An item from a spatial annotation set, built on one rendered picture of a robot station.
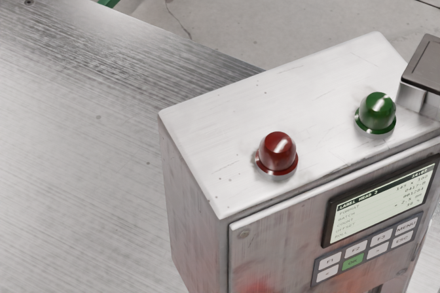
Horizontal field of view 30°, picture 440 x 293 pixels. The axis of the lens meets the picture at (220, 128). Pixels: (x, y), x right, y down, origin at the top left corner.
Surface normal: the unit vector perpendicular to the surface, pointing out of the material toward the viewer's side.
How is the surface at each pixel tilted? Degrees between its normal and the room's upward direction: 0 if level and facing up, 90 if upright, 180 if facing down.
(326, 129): 0
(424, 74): 0
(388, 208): 90
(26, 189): 0
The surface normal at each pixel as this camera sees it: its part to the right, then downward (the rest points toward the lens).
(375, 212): 0.44, 0.70
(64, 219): 0.00, -0.62
